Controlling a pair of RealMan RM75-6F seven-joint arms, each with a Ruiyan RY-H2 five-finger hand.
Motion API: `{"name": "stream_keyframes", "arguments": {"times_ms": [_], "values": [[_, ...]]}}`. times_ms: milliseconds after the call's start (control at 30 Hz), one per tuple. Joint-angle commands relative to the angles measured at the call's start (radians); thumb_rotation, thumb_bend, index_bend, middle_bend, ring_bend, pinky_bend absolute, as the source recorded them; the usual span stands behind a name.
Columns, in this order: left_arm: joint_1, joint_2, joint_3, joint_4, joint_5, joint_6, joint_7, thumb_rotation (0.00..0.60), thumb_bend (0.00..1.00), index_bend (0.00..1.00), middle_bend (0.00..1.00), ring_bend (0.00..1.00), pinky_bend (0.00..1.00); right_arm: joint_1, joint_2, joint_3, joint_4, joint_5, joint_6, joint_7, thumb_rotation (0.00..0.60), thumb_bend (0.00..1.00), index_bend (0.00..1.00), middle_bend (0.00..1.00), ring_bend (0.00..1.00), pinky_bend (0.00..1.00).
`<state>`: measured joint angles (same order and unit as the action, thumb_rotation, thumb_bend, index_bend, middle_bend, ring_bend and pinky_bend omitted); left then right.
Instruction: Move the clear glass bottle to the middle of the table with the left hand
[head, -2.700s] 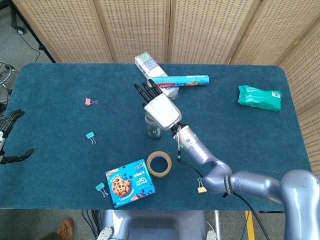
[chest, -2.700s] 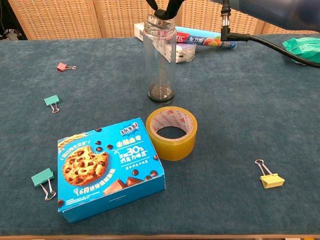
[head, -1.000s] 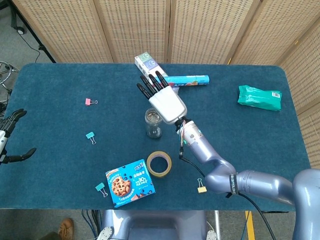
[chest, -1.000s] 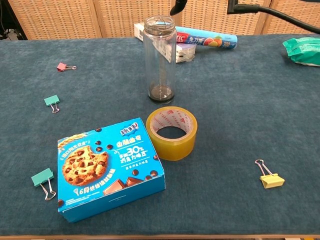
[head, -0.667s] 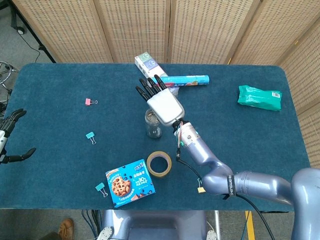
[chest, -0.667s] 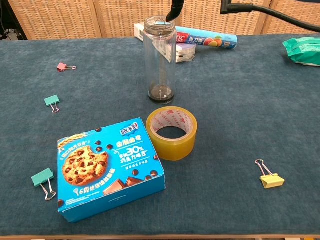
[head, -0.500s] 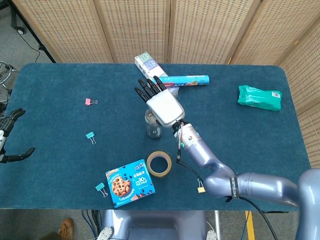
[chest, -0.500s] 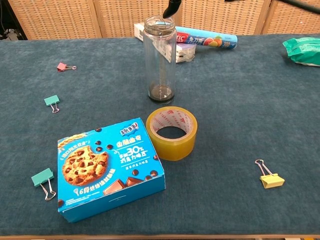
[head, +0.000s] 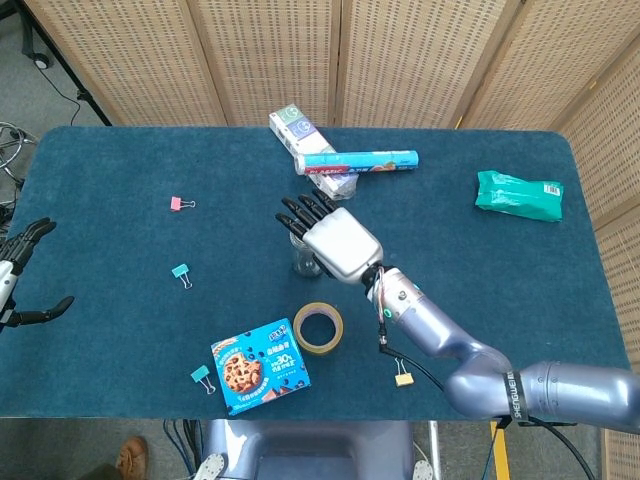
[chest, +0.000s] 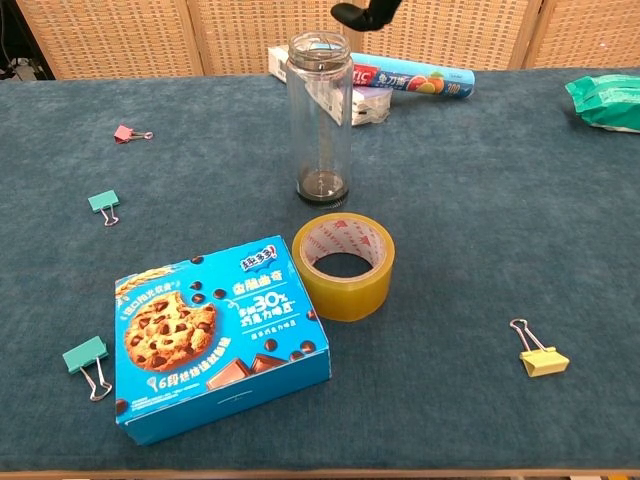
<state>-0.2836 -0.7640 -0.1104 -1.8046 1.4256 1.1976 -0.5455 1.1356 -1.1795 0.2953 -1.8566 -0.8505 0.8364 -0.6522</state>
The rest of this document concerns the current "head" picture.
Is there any blue-grey robot torso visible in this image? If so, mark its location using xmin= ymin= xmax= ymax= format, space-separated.
xmin=204 ymin=418 xmax=416 ymax=480

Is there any white table leg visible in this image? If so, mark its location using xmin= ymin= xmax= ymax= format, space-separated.
xmin=428 ymin=421 xmax=442 ymax=480

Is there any black stand leg with caster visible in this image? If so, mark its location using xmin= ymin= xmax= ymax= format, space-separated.
xmin=19 ymin=0 xmax=112 ymax=126

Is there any brown leather shoe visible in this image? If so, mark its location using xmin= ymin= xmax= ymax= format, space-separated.
xmin=115 ymin=435 xmax=150 ymax=476

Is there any green tissue pack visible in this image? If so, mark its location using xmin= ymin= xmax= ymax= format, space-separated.
xmin=474 ymin=170 xmax=565 ymax=223

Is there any yellow packing tape roll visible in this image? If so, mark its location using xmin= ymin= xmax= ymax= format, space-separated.
xmin=292 ymin=301 xmax=345 ymax=357

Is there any clear glass jar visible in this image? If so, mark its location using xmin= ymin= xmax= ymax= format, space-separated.
xmin=289 ymin=230 xmax=324 ymax=277

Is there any blue cable bundle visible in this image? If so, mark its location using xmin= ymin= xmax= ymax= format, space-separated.
xmin=163 ymin=419 xmax=201 ymax=480

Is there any chrome chair base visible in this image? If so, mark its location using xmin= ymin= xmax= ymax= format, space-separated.
xmin=0 ymin=121 xmax=39 ymax=184

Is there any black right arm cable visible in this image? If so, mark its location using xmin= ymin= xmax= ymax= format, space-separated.
xmin=377 ymin=324 xmax=596 ymax=480

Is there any thin black floor cable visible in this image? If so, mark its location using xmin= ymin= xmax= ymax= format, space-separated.
xmin=47 ymin=79 xmax=84 ymax=126

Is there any long white carton box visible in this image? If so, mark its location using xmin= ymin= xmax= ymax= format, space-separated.
xmin=268 ymin=103 xmax=359 ymax=203

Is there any blue cookie box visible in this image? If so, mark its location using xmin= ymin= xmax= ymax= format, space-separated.
xmin=210 ymin=318 xmax=312 ymax=417

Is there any yellow floor tape strip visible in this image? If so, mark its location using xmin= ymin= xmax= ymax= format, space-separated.
xmin=489 ymin=421 xmax=512 ymax=480

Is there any teal binder clip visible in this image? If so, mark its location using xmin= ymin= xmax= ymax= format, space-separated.
xmin=170 ymin=262 xmax=194 ymax=290
xmin=189 ymin=365 xmax=217 ymax=396

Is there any blue plastic wrap roll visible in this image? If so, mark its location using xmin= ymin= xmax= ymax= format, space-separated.
xmin=294 ymin=148 xmax=420 ymax=177

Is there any woven wicker folding screen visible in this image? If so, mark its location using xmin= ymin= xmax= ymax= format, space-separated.
xmin=22 ymin=0 xmax=640 ymax=480

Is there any dark teal table cloth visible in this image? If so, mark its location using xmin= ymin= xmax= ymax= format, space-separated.
xmin=0 ymin=124 xmax=639 ymax=426

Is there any yellow binder clip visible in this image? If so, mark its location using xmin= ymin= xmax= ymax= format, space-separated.
xmin=393 ymin=356 xmax=415 ymax=388

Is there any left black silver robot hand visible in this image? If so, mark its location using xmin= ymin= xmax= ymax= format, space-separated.
xmin=0 ymin=217 xmax=76 ymax=329

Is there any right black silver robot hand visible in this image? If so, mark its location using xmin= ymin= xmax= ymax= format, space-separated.
xmin=274 ymin=188 xmax=385 ymax=287

